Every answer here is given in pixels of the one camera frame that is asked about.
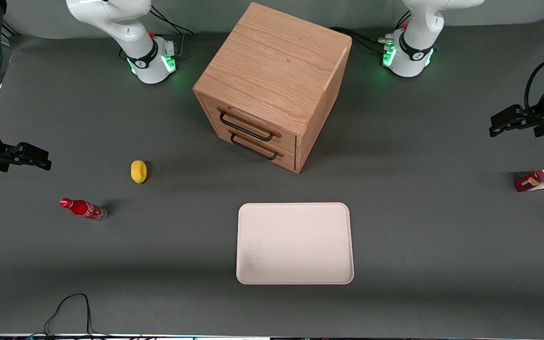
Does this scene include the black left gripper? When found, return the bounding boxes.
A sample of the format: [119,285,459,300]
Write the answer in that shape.
[489,79,544,138]

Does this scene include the cream plastic tray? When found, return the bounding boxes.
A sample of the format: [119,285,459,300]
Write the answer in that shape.
[236,202,355,285]

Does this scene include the red cola bottle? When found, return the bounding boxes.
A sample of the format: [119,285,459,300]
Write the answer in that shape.
[59,197,108,221]

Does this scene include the yellow lemon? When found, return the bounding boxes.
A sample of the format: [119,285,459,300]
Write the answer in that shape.
[131,160,148,184]

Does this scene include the wooden drawer front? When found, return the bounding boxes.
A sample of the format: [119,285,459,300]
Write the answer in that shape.
[212,124,297,172]
[198,93,298,153]

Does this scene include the oak wooden drawer cabinet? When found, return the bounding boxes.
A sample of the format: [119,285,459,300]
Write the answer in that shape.
[193,2,353,174]

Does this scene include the black looped table cable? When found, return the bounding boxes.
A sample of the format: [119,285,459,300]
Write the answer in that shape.
[43,293,112,339]

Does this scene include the black left arm base cable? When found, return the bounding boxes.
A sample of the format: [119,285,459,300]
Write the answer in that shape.
[330,9,412,54]

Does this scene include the black arm base cable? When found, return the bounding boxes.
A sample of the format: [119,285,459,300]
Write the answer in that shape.
[149,5,195,60]
[330,9,412,54]

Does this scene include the black right arm base cable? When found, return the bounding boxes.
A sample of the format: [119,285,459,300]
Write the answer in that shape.
[149,5,195,60]

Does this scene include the black metal drawer handle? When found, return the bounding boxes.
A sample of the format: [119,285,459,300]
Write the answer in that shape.
[218,109,282,142]
[229,131,285,161]

